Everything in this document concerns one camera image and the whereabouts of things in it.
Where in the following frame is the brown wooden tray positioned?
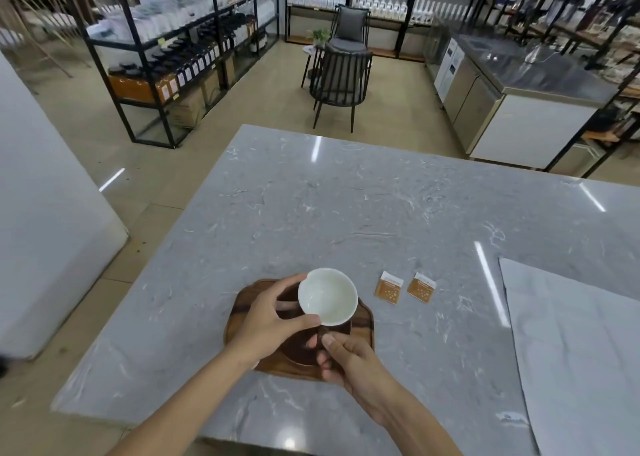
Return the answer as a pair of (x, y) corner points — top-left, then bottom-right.
(223, 279), (375, 383)

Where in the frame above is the brown cardboard box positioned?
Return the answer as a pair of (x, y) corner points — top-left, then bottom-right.
(166, 92), (207, 130)
(201, 72), (222, 108)

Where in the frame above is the black metal glass shelf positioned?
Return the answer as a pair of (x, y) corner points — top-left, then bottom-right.
(52, 0), (281, 150)

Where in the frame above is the person's left hand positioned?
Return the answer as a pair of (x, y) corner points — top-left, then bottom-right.
(227, 273), (321, 369)

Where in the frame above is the dark wooden round saucer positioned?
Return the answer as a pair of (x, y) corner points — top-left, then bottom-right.
(276, 287), (352, 367)

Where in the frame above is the white ceramic cup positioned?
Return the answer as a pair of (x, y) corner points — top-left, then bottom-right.
(298, 268), (359, 327)

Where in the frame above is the row of clear white bottles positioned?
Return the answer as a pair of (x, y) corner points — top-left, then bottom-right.
(86, 0), (278, 42)

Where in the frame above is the black metal wooden shelf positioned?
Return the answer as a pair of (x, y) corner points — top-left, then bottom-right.
(284, 0), (497, 63)

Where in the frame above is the white pillar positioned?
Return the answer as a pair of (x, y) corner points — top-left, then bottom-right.
(0, 51), (130, 362)

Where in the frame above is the person's right forearm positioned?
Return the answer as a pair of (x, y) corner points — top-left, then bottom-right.
(361, 387), (463, 456)

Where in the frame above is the orange tea bag packet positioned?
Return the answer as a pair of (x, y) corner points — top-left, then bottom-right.
(374, 271), (404, 304)
(406, 272), (438, 304)

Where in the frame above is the stainless steel counter fridge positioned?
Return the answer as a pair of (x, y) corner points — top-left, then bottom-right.
(424, 33), (622, 172)

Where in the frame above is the row of white jugs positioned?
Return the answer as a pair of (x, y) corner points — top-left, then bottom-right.
(287, 0), (473, 26)

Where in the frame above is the light wooden chair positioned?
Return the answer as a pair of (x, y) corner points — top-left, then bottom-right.
(0, 0), (101, 94)

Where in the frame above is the black slatted armchair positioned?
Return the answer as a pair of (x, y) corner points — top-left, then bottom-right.
(309, 48), (375, 134)

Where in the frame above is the person's left forearm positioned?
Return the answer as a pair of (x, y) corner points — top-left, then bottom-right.
(106, 342), (260, 456)

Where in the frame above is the row of dark jars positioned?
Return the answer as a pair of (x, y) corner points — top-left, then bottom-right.
(108, 13), (268, 106)

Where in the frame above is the black metal goods shelf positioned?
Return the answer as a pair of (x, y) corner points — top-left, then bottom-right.
(500, 0), (640, 180)

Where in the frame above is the person's right hand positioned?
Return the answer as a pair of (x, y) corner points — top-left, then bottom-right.
(307, 334), (402, 415)

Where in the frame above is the white cloth sheet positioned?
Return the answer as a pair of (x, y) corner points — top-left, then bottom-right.
(498, 257), (640, 456)

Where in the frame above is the black armchair with grey cushion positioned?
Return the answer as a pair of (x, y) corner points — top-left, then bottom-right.
(327, 4), (371, 55)

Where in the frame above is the small round side table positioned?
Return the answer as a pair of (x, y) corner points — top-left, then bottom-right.
(301, 45), (327, 90)

